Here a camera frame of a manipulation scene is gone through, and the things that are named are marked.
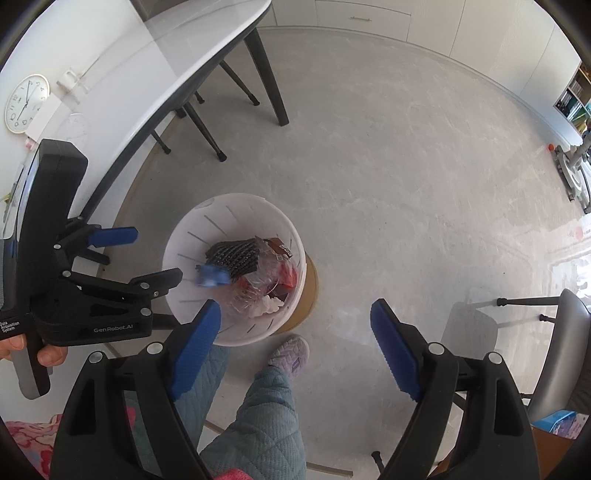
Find grey padded chair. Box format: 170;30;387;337
450;288;591;425

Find brown cardboard box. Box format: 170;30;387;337
531;427;578;480

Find white plastic waste bin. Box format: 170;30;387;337
163;193;308;348

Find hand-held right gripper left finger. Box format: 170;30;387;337
53;299;222;480

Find white cardboard box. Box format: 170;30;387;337
25;95;61;139

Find beige tall cupboard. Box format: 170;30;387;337
406;0;583;109

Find pink floral garment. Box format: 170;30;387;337
0;406;137;480

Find person's left hand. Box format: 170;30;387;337
0;333;70;368

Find brown snack wrapper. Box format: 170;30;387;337
263;236;294;259

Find black foam mesh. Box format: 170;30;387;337
204;237;260;282

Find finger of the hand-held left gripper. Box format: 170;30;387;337
69;267;184;305
54;217;139;274

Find grey chair with black legs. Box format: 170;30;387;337
150;59;260;162

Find blue white wrapper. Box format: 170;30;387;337
196;263;230;288

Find teal quilted trousers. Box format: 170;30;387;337
124;344;308;480

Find crushed clear plastic bottle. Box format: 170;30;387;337
231;249;288;319

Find bookshelf with books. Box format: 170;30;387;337
553;62;591;139

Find round wooden stand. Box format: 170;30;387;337
277;254;320;335

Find black table leg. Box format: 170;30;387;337
243;28;291;127

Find white tissue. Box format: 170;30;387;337
249;295;283;318

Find grey exercise machine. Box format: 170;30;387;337
547;136;591;215

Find beige drawer cabinet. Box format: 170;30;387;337
277;0;411;42

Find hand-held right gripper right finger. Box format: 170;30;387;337
370;298;541;480

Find blue printed box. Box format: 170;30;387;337
531;411;583;439

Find lilac knitted slipper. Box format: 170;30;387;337
268;335;310;381

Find round gold-rimmed wall clock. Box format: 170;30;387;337
4;74;50;134

